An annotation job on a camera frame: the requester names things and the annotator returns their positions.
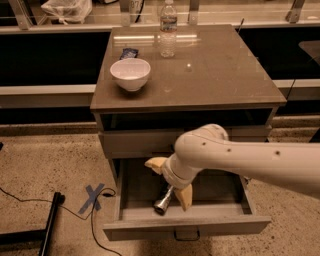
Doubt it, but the open lower drawer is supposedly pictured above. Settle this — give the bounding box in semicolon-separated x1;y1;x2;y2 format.
104;159;271;241

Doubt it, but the grey drawer cabinet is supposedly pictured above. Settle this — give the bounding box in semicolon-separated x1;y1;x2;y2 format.
89;24;288;242

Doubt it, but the closed upper drawer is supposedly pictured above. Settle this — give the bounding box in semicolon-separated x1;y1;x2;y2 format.
99;126;271;159

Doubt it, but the white bowl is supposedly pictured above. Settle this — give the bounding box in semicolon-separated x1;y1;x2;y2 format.
110;58;151;92

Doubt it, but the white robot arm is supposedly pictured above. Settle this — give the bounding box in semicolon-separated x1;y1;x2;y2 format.
145;124;320;210

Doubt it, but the blue snack packet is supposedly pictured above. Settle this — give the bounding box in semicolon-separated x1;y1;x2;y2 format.
120;48;138;60

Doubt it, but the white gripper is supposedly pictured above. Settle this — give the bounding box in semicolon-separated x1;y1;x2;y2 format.
144;154;200;211

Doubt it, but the clear plastic bag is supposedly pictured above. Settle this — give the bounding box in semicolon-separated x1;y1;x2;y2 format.
41;0;92;24

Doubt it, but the clear plastic water bottle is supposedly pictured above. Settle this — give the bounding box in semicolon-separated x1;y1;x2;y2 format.
159;0;177;58

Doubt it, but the silver redbull can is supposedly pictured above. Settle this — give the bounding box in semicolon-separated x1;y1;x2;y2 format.
153;185;174;215

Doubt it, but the black floor cable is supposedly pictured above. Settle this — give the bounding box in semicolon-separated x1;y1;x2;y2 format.
0;186;123;256

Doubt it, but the blue tape cross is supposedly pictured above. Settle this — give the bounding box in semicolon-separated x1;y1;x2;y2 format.
78;183;104;214

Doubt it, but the black stand leg left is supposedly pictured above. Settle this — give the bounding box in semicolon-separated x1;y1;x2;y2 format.
0;192;65;256

